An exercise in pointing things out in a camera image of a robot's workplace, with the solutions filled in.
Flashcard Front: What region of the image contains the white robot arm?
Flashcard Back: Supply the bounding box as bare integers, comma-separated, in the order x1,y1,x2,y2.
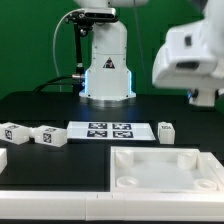
74,0,224,107

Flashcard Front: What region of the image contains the white front fence rail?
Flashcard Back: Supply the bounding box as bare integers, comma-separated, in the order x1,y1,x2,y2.
0,191,224,222

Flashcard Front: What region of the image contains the black cable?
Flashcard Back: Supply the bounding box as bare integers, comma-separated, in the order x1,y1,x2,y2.
32,75,84,93

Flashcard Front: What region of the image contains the white left fence rail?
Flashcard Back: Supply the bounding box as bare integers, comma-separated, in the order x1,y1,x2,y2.
0,148,7,174

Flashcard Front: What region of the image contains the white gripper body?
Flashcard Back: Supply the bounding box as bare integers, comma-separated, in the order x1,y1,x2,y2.
152,20,224,90

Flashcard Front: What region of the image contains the white fence rail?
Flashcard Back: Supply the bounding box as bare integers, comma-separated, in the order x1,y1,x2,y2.
0,191,224,222
0,148,7,174
198,153,224,192

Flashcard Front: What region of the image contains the white right fence rail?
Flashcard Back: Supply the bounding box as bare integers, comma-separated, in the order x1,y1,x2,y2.
198,153,224,192

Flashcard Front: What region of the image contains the white square tabletop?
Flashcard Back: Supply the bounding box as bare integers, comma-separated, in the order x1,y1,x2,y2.
110,146,221,193

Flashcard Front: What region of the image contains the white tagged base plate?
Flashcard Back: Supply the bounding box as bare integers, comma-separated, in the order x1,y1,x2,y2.
67,121,155,141

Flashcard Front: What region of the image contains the white cable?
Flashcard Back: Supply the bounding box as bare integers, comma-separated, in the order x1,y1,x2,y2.
52,8,84,93

